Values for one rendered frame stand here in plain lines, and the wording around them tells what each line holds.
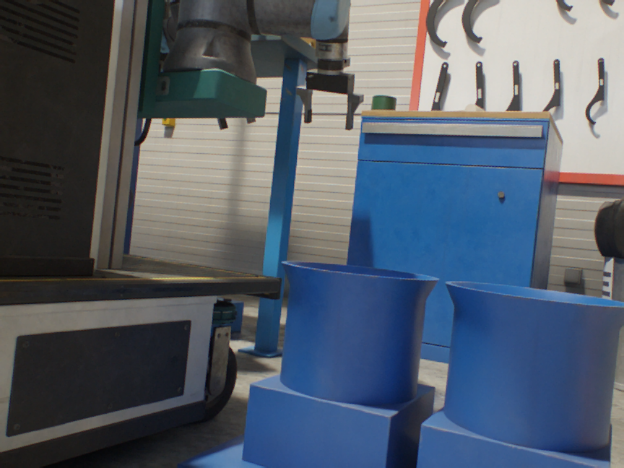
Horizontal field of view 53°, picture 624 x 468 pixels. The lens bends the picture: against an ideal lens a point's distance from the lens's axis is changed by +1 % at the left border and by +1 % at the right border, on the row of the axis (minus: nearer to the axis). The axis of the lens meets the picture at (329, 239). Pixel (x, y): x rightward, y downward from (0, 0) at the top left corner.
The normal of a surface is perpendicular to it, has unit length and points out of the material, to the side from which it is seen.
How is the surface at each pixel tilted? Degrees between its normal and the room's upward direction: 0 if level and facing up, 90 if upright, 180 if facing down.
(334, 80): 114
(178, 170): 90
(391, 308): 90
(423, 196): 90
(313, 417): 90
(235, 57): 70
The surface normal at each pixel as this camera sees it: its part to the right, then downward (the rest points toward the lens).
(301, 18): -0.16, 0.70
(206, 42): 0.12, -0.33
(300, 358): -0.69, -0.07
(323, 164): -0.42, -0.04
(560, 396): 0.02, 0.01
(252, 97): 0.85, 0.10
